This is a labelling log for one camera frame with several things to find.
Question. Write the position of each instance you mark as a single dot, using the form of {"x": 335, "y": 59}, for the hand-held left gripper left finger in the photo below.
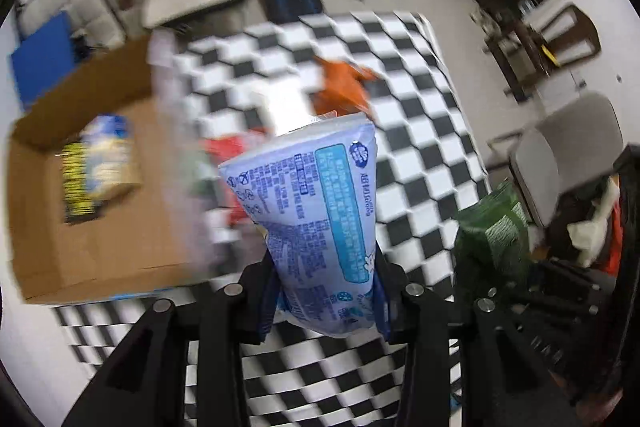
{"x": 266, "y": 307}

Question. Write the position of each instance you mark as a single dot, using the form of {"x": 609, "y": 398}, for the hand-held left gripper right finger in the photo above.
{"x": 382, "y": 307}

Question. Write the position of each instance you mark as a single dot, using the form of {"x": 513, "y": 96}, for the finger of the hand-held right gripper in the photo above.
{"x": 565, "y": 269}
{"x": 555, "y": 304}

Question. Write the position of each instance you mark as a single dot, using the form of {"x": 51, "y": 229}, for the green snack packet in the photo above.
{"x": 492, "y": 232}

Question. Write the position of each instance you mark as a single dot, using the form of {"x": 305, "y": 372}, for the blue white tissue packet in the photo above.
{"x": 305, "y": 217}

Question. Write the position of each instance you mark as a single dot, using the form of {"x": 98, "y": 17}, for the brown cardboard box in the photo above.
{"x": 125, "y": 237}

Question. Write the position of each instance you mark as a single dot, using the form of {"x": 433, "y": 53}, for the orange white clothing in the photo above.
{"x": 600, "y": 227}

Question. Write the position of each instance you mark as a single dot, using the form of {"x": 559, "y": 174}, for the grey chair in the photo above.
{"x": 570, "y": 142}

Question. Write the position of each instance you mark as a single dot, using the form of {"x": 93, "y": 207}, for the red packet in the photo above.
{"x": 235, "y": 147}

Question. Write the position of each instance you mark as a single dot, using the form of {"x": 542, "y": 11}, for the clear plastic bag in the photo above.
{"x": 172, "y": 147}

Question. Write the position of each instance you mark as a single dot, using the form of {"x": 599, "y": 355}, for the black white checkered tablecloth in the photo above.
{"x": 400, "y": 117}

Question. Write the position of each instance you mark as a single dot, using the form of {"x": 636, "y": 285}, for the yellow and blue packet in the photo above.
{"x": 102, "y": 167}

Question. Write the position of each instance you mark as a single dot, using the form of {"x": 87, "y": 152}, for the orange snack packet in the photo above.
{"x": 342, "y": 89}

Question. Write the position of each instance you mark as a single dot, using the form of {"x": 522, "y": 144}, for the wooden chair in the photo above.
{"x": 570, "y": 34}

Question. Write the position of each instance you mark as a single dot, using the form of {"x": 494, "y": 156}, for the dark cluttered desk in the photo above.
{"x": 505, "y": 17}

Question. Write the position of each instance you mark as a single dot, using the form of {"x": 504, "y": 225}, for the blue flat mat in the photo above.
{"x": 42, "y": 57}

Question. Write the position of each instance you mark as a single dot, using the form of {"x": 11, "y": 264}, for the white padded chair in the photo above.
{"x": 87, "y": 7}

